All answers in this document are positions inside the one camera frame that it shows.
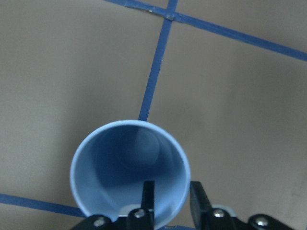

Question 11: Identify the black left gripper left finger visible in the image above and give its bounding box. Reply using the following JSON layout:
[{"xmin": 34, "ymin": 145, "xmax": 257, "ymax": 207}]
[{"xmin": 140, "ymin": 181, "xmax": 155, "ymax": 230}]

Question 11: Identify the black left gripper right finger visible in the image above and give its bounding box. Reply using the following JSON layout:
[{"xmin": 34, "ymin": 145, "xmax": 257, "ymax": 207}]
[{"xmin": 189, "ymin": 181, "xmax": 212, "ymax": 230}]

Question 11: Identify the light blue plastic cup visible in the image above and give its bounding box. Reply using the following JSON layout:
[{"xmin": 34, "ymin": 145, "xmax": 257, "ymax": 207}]
[{"xmin": 70, "ymin": 120, "xmax": 190, "ymax": 229}]

